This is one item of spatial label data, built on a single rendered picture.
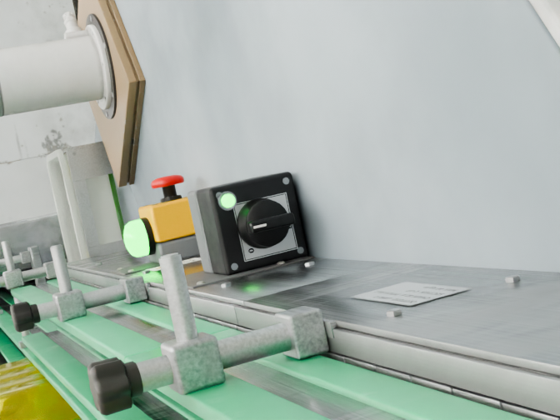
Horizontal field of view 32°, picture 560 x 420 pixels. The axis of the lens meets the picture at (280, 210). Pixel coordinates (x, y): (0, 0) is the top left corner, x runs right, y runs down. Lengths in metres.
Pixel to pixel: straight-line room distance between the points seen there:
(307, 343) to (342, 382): 0.07
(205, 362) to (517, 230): 0.20
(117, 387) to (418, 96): 0.29
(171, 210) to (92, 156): 0.50
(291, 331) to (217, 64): 0.55
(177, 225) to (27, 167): 4.08
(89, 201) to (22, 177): 3.58
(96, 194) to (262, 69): 0.75
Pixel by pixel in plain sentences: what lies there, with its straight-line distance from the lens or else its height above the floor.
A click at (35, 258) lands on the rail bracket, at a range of 2.21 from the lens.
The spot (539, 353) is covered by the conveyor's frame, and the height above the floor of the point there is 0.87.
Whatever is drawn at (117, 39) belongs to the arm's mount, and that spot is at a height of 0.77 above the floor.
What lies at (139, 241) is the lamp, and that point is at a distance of 1.15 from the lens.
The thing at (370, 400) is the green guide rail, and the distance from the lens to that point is 0.44.
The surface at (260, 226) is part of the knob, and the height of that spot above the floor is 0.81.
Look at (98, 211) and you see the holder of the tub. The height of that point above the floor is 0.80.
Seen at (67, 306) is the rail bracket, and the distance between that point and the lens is 0.98.
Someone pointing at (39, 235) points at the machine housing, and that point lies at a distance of 2.43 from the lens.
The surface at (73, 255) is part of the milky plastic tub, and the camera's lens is 1.79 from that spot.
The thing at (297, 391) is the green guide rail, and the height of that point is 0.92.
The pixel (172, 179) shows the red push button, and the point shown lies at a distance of 1.16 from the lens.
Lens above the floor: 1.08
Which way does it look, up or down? 20 degrees down
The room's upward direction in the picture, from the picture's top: 103 degrees counter-clockwise
